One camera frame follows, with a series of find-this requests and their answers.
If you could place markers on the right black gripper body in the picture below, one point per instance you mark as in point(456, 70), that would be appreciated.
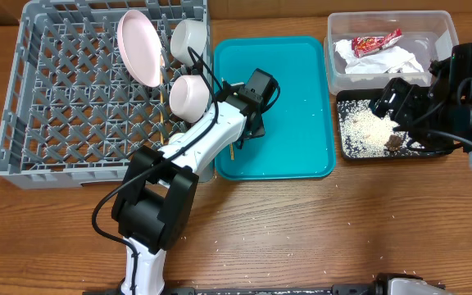
point(389, 101)

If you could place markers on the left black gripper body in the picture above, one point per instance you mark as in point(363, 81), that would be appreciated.
point(259, 128)

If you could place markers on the wooden chopstick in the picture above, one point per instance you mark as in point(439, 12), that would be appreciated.
point(231, 146)
point(162, 100)

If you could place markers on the brown food scrap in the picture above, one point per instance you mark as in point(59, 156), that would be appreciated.
point(394, 143)

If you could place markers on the white napkin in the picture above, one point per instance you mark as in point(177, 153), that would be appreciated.
point(392, 60)

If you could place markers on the pink bowl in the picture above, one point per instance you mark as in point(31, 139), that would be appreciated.
point(189, 96)

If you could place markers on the red snack wrapper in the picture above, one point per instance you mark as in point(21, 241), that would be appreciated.
point(363, 46)

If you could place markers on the grey-white bowl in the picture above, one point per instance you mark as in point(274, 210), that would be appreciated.
point(188, 34)

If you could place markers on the large white round plate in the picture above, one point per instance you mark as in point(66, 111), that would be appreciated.
point(140, 48)

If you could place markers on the white paper cup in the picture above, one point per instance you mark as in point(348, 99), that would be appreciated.
point(175, 137)

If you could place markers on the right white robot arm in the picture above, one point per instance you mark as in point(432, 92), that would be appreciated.
point(438, 117)

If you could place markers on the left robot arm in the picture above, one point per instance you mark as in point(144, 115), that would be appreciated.
point(153, 203)

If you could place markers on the clear plastic waste bin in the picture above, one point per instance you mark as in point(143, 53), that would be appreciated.
point(429, 35)

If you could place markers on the grey plastic dishwasher rack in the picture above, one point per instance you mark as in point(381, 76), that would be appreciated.
point(73, 114)

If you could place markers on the teal plastic serving tray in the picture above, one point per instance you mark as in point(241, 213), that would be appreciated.
point(299, 135)

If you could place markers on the black rectangular tray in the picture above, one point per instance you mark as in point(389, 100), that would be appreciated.
point(342, 123)

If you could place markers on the brown cardboard backdrop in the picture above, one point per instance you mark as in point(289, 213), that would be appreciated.
point(10, 11)

